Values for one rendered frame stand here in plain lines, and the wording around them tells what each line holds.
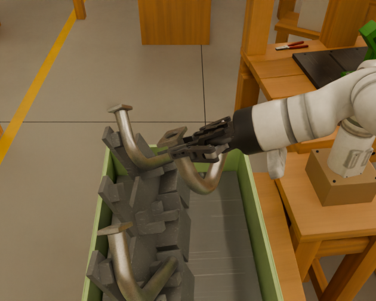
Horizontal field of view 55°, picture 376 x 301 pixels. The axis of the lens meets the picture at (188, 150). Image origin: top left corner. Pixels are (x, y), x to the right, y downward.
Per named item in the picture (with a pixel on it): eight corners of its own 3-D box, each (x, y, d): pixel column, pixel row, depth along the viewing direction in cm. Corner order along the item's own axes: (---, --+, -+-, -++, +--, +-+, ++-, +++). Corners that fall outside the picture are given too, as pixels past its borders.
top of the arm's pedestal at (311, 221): (406, 232, 103) (412, 224, 100) (298, 243, 100) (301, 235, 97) (356, 154, 126) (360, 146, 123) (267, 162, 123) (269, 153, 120)
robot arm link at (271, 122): (270, 183, 55) (311, 175, 53) (247, 117, 51) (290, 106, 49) (276, 155, 63) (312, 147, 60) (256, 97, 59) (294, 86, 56)
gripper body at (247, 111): (260, 96, 59) (208, 111, 63) (252, 116, 51) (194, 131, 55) (273, 137, 61) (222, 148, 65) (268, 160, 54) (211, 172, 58)
